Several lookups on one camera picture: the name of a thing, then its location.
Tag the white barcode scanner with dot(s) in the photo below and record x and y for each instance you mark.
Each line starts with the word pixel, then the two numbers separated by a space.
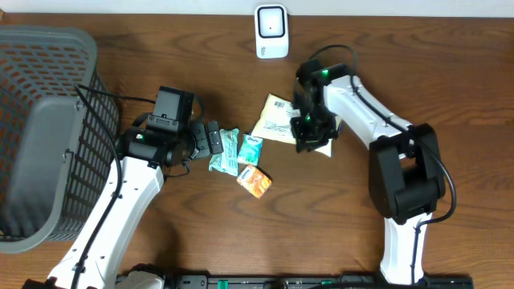
pixel 271 31

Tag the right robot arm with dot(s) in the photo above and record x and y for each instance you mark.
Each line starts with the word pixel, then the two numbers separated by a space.
pixel 405 179

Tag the teal white tissue pack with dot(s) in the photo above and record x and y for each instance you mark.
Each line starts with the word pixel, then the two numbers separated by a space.
pixel 227 161

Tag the orange small snack pack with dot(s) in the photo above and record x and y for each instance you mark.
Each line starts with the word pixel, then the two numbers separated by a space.
pixel 254 181

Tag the large white snack bag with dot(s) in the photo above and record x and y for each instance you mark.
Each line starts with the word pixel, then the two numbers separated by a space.
pixel 274 122

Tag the grey plastic shopping basket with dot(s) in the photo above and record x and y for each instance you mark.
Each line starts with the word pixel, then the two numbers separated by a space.
pixel 56 119

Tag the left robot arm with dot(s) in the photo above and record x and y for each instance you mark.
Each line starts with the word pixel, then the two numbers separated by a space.
pixel 135 179

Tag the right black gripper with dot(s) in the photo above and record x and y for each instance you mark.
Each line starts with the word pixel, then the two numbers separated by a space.
pixel 307 140

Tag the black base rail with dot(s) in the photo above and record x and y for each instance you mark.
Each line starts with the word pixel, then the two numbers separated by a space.
pixel 305 282

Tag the small teal tissue pack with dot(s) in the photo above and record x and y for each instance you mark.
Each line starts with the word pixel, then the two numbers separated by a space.
pixel 250 150

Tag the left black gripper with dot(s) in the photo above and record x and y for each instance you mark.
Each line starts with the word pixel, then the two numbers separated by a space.
pixel 201 139

